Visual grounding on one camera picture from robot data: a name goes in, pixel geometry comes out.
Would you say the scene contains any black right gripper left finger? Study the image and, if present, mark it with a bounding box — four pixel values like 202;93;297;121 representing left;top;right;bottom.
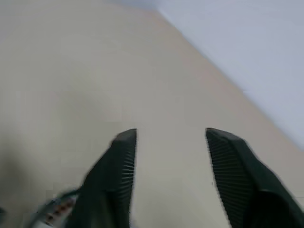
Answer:
68;128;138;228

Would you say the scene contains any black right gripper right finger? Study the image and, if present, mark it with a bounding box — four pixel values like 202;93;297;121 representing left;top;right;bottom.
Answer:
205;127;304;228

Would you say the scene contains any silver lid with circuit board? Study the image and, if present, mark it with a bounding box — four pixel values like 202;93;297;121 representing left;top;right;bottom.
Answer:
30;187;80;228

